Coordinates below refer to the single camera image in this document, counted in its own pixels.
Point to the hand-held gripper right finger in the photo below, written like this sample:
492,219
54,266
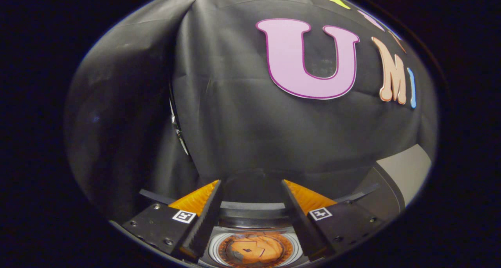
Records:
301,221

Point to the white cabinet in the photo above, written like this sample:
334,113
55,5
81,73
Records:
407,170

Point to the orange garment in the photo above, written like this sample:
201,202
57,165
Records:
266,250

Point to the black backdrop cloth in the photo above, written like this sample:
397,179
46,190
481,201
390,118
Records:
235,123

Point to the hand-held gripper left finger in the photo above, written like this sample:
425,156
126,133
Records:
203,221

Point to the grey washing machine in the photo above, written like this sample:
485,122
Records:
254,217

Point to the metal backdrop stand pole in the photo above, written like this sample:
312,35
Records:
178,129

